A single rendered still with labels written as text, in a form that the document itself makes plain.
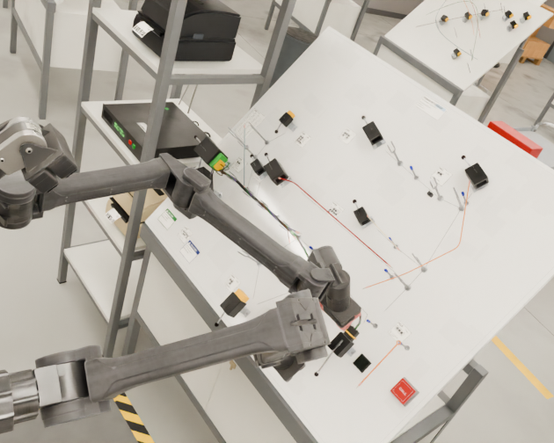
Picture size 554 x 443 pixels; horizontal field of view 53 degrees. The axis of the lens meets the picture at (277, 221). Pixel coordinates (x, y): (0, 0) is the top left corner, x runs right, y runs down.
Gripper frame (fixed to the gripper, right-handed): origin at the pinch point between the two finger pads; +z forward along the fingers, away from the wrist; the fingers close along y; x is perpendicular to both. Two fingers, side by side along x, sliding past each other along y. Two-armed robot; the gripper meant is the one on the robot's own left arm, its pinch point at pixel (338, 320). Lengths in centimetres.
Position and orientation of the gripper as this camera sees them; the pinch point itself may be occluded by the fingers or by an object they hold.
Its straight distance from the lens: 148.0
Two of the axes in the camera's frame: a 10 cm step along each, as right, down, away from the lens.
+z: 0.9, 6.3, 7.7
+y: -6.0, -5.8, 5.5
